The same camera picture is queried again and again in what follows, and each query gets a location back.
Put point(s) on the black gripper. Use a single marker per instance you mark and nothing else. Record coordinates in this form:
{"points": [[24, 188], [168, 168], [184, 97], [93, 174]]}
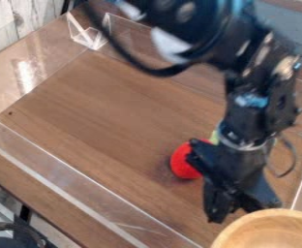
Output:
{"points": [[237, 184]]}

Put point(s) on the red plush strawberry toy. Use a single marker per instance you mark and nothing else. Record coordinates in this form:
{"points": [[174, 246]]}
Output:
{"points": [[181, 163]]}

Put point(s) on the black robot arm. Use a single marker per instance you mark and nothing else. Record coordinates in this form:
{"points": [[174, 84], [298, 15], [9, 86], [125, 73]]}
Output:
{"points": [[220, 32]]}

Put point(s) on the wooden bowl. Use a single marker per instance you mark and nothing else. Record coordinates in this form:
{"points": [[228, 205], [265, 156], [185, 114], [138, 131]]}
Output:
{"points": [[273, 228]]}

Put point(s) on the clear acrylic table barrier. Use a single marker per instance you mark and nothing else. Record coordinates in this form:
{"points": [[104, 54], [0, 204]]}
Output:
{"points": [[88, 129]]}

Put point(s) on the black metal table bracket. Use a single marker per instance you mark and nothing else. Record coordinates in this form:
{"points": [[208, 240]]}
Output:
{"points": [[17, 234]]}

